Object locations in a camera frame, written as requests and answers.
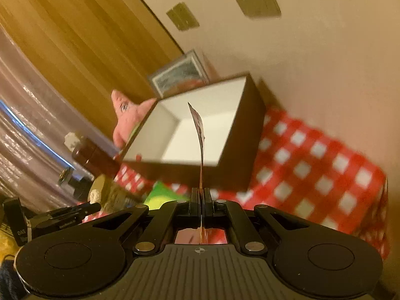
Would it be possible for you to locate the clear plastic sheet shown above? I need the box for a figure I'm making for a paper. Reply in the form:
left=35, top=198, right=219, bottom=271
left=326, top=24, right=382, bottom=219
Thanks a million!
left=0, top=25, right=116, bottom=207

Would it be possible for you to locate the small white object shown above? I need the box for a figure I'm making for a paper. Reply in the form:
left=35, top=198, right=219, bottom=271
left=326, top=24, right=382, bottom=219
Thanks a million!
left=64, top=132, right=82, bottom=148

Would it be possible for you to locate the dark brown container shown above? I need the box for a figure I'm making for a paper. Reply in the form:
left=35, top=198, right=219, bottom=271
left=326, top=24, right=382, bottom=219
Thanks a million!
left=72, top=137, right=121, bottom=179

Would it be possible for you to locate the small beige wall switch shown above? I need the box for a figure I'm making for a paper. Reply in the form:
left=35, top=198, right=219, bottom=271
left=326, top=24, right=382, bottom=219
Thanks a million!
left=165, top=2, right=200, bottom=32

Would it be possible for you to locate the green tissue pack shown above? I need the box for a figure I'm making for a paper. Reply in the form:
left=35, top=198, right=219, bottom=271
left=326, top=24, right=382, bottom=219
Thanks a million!
left=142, top=181, right=191, bottom=211

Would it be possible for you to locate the framed picture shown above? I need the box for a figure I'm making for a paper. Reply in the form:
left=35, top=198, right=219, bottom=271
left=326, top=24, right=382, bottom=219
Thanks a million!
left=147, top=49, right=219, bottom=98

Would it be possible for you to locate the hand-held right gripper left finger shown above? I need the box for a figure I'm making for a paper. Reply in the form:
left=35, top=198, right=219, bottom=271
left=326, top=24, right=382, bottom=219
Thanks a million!
left=82, top=188, right=202, bottom=255

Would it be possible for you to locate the wooden door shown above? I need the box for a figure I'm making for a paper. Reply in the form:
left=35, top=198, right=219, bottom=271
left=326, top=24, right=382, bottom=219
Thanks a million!
left=0, top=0, right=185, bottom=138

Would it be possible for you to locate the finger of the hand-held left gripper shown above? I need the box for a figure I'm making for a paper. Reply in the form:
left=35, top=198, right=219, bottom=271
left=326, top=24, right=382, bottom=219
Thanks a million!
left=34, top=202, right=102, bottom=235

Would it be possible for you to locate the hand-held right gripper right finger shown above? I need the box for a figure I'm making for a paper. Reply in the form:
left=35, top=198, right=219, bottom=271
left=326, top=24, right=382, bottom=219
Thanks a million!
left=204, top=188, right=317, bottom=254

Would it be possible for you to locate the clear cashew nut jar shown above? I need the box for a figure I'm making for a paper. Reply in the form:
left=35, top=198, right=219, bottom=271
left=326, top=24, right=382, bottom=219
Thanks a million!
left=89, top=175, right=144, bottom=215

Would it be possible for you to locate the thin orange red packet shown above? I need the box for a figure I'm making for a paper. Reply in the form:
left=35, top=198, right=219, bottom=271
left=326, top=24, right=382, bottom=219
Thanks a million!
left=187, top=101, right=209, bottom=245

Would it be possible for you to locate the brown box with white inside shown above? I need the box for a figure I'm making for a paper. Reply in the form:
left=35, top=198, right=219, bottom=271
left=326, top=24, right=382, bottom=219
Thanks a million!
left=120, top=72, right=266, bottom=191

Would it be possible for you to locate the red white checkered tablecloth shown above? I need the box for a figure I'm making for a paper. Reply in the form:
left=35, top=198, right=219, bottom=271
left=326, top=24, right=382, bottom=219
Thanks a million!
left=114, top=108, right=391, bottom=260

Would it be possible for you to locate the pink starfish plush toy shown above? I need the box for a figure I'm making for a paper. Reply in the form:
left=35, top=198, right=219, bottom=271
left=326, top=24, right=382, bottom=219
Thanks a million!
left=111, top=89, right=158, bottom=149

